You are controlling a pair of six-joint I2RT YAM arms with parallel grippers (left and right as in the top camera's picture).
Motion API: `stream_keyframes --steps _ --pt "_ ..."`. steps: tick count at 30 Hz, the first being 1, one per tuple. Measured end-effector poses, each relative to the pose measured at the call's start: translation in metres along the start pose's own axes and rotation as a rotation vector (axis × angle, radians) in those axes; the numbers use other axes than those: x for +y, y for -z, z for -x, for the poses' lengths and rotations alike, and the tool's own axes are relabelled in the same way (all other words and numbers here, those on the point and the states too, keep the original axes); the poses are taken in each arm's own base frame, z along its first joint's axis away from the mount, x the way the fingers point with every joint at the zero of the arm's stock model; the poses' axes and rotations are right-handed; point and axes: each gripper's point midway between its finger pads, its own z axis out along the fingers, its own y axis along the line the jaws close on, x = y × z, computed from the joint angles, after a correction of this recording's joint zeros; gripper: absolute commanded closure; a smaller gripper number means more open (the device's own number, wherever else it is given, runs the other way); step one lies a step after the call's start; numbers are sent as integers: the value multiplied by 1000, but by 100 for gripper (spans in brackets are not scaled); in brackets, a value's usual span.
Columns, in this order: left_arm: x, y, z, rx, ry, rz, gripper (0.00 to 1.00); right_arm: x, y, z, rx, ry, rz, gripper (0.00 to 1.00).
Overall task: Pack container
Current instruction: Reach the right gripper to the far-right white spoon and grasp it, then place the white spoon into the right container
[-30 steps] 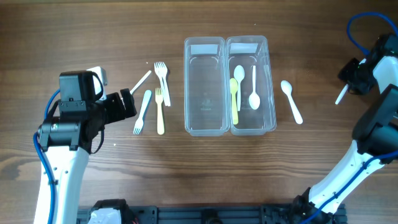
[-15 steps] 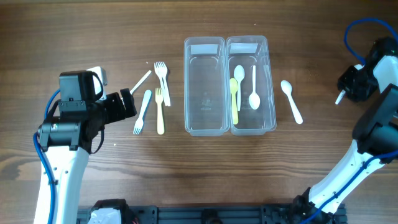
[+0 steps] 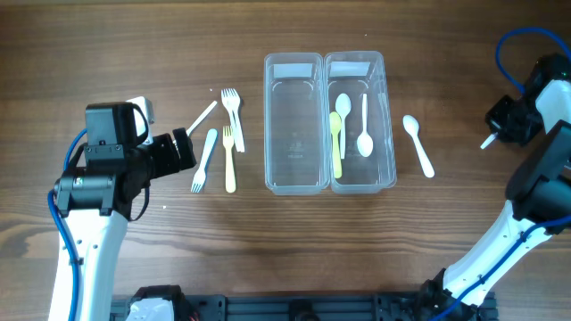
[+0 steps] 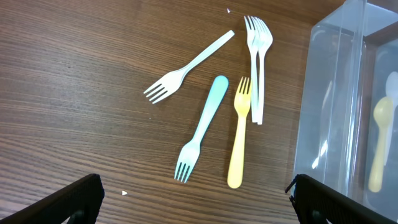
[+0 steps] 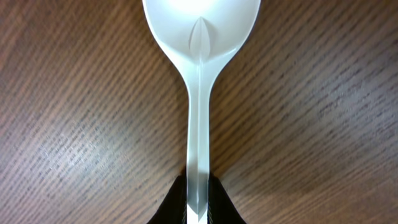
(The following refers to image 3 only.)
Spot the light blue plastic fork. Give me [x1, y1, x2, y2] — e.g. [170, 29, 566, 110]
[191, 128, 218, 193]

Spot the yellow plastic fork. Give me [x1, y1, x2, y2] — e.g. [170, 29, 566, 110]
[222, 126, 236, 193]

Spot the white plastic fork small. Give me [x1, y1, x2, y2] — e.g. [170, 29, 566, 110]
[186, 101, 218, 137]

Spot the white plastic fork long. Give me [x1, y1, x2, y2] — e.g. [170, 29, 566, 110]
[221, 88, 245, 152]

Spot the white plastic spoon thick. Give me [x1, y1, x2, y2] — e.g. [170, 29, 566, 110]
[402, 115, 435, 178]

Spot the white plastic spoon thin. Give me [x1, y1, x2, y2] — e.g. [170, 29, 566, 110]
[357, 94, 374, 157]

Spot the yellow plastic spoon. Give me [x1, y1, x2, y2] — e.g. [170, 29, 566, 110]
[329, 111, 343, 178]

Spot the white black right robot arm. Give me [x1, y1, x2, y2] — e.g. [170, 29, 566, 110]
[412, 53, 570, 320]

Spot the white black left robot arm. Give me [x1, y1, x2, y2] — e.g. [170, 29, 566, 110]
[47, 96, 196, 320]

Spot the clear plastic container left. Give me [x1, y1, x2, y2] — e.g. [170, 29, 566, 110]
[264, 53, 329, 195]

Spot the clear plastic container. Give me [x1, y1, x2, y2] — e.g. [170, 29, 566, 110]
[264, 53, 329, 195]
[325, 51, 397, 194]

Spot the clear plastic container right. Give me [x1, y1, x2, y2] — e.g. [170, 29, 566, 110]
[325, 51, 397, 194]

